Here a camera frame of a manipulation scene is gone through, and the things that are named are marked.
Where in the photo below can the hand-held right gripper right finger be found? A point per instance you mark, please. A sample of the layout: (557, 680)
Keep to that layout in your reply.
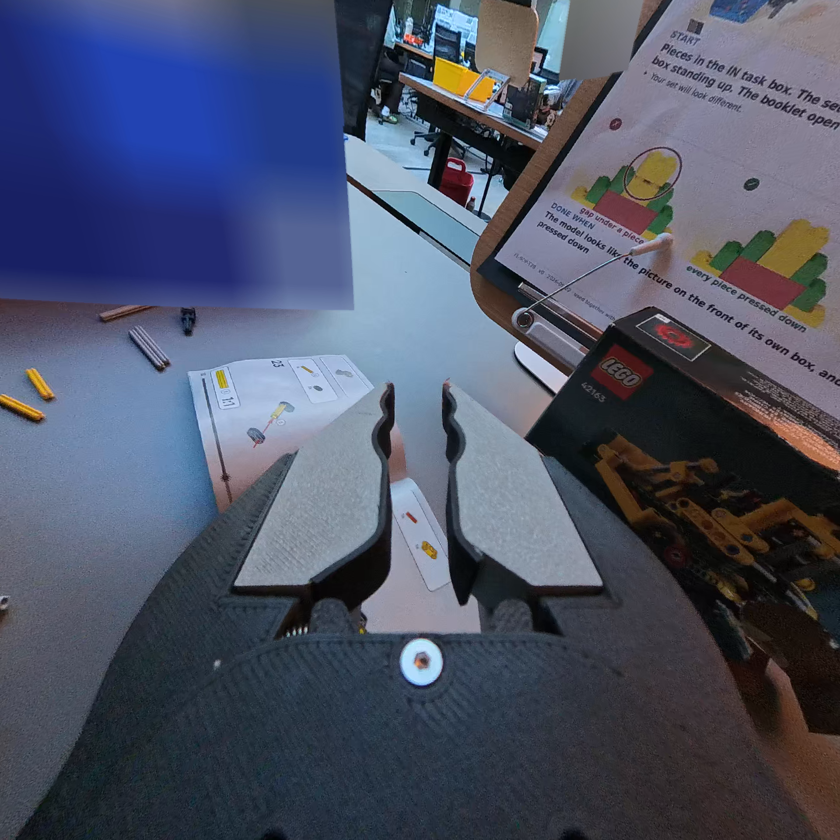
(518, 512)

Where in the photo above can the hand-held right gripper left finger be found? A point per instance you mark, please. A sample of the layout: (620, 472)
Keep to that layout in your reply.
(315, 512)

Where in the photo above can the yellow lego axle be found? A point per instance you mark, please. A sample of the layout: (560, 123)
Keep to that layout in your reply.
(23, 407)
(40, 384)

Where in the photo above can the open lego instruction booklet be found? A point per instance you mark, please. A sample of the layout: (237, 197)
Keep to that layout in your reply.
(262, 394)

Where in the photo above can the black lego set box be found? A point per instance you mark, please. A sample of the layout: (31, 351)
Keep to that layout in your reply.
(689, 459)

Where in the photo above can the black lego pin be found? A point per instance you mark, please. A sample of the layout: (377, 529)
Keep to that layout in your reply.
(189, 321)

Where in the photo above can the pale lego axle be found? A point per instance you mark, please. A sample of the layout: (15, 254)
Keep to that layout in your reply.
(121, 313)

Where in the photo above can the dark lego set box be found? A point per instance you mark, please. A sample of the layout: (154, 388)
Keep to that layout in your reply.
(525, 102)

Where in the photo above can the red bucket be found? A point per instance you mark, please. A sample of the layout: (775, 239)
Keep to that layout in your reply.
(455, 180)

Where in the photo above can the wooden office desk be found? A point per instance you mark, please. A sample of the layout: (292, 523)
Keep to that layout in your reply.
(459, 108)

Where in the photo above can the printed instruction sheet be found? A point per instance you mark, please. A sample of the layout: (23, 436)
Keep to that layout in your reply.
(722, 131)

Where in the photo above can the yellow plastic bin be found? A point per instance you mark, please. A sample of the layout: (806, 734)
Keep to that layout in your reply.
(453, 72)

